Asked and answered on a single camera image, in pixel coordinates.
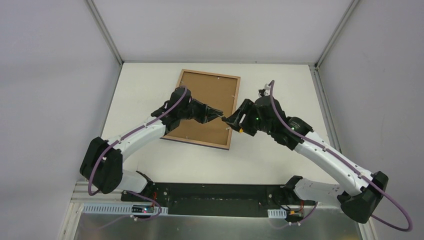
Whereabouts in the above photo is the blue wooden photo frame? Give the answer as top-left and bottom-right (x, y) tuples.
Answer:
(162, 69), (241, 150)

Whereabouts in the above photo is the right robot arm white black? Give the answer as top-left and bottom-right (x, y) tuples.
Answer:
(222, 96), (389, 224)

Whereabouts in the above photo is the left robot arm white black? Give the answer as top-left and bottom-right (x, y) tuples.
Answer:
(79, 86), (224, 203)

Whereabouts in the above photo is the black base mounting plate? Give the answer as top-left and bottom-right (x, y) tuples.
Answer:
(120, 182), (301, 218)

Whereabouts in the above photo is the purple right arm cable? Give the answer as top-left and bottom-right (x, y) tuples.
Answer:
(268, 79), (414, 233)

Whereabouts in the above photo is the aluminium front rail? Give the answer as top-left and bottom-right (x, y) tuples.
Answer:
(71, 180), (369, 210)

